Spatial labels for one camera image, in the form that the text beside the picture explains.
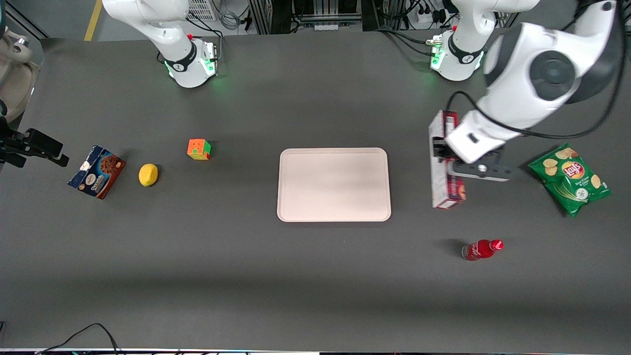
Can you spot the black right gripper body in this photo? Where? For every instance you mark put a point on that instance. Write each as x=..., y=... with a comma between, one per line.
x=15, y=144

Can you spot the red cookie box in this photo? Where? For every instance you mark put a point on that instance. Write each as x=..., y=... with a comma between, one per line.
x=438, y=190

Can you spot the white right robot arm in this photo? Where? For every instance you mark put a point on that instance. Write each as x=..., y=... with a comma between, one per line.
x=185, y=64

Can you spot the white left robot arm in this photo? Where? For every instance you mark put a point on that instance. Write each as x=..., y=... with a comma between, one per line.
x=522, y=74

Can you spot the blue chocolate cookie box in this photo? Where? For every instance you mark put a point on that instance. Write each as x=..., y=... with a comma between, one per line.
x=98, y=172

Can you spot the pale pink plastic tray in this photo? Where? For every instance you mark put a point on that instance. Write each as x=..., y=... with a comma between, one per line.
x=334, y=185

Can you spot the white perforated box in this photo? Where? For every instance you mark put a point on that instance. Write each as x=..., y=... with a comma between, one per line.
x=202, y=9

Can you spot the red soda bottle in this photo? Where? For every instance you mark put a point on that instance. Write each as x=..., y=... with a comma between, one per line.
x=479, y=250

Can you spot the yellow lemon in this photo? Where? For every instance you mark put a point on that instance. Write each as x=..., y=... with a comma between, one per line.
x=148, y=175

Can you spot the green chips bag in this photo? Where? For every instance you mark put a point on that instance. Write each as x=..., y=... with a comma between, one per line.
x=574, y=187

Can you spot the white power strip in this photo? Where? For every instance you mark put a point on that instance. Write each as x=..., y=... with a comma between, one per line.
x=428, y=15

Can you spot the colourful puzzle cube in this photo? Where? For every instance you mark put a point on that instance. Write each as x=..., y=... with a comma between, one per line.
x=198, y=149

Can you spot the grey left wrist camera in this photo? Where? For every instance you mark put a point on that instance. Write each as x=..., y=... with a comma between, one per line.
x=485, y=170

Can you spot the black aluminium frame rack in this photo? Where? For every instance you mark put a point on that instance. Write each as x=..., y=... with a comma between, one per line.
x=320, y=12

